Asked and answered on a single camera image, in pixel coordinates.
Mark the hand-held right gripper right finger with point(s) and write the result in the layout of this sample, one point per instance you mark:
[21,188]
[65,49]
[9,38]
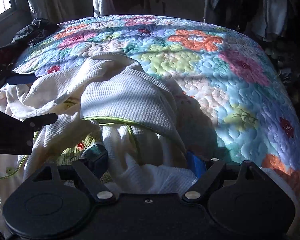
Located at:
[196,165]

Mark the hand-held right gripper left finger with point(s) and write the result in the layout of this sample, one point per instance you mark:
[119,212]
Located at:
[98,158]

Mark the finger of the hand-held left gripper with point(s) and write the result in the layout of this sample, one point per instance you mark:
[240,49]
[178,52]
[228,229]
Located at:
[27,132]
[22,78]

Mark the white waffle pajama shirt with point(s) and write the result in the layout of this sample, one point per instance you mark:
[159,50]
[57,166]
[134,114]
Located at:
[130,95]

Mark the dark clothes pile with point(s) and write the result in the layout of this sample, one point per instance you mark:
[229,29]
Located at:
[35,30]

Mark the dark red garment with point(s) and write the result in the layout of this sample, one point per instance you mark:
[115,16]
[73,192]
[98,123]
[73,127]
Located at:
[0,56]

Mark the floral quilt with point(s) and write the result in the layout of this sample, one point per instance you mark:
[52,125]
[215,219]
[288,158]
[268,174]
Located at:
[215,80]

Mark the white rack pole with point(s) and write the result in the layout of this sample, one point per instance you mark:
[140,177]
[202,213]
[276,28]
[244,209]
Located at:
[205,0]

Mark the row of hanging coats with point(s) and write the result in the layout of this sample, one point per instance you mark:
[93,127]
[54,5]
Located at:
[272,12]

